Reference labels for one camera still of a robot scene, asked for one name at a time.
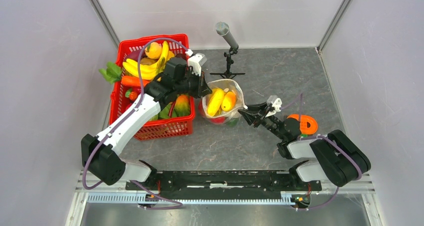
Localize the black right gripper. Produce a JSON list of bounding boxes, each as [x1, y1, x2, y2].
[[237, 101, 286, 141]]

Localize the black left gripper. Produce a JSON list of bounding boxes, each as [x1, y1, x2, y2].
[[174, 69, 213, 99]]

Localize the clear dotted zip bag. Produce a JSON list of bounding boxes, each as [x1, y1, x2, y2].
[[198, 79, 246, 127]]

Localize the red toy apple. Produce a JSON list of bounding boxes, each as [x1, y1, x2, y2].
[[210, 116, 228, 124]]

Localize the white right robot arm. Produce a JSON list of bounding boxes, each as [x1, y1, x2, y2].
[[238, 102, 372, 190]]

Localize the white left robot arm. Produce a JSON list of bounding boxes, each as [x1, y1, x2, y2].
[[81, 53, 211, 190]]

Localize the yellow squash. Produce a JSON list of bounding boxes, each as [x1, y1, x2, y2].
[[206, 88, 225, 117]]

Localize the orange tape roll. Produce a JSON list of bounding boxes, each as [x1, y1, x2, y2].
[[287, 114, 319, 135]]

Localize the yellow banana bunch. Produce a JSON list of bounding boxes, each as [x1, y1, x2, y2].
[[122, 41, 174, 80]]

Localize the red plastic basket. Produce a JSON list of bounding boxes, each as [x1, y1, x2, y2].
[[108, 33, 196, 141]]

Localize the yellow peach with leaf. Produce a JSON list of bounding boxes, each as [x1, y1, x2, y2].
[[144, 42, 162, 60]]

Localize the silver microphone on stand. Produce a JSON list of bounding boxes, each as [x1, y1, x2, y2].
[[209, 21, 247, 80]]

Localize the orange toy carrot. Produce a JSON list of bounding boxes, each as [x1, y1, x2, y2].
[[121, 75, 150, 88]]

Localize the purple sweet potato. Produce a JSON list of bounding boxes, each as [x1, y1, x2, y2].
[[125, 49, 141, 61]]

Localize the green lettuce leaf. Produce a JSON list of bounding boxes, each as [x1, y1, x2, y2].
[[98, 62, 123, 84]]

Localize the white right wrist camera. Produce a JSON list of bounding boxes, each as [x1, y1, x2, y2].
[[266, 95, 282, 117]]

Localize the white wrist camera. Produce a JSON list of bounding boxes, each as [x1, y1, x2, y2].
[[185, 49, 207, 76], [266, 95, 282, 117]]

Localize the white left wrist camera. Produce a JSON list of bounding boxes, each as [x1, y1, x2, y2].
[[185, 49, 207, 76]]

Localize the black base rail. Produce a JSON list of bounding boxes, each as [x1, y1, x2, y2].
[[142, 170, 322, 200]]

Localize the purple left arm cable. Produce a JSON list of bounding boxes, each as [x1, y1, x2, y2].
[[81, 37, 193, 210]]

